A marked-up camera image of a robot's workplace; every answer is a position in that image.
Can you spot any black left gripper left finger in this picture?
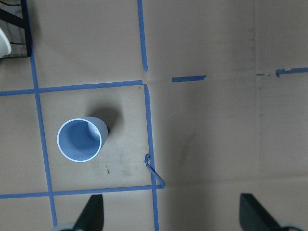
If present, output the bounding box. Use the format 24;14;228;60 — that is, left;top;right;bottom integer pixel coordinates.
74;194;104;231

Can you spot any light blue plastic cup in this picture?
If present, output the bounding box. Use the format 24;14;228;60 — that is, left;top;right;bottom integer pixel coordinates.
57;116;108;163

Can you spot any white mug with label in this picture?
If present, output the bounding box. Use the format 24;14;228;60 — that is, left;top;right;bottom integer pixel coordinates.
0;29;12;58

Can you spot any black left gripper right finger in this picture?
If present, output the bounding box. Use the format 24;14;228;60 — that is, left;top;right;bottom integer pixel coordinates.
239;193;286;231

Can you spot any black wire mug rack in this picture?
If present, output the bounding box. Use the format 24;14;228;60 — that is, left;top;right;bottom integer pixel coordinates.
0;0;32;59

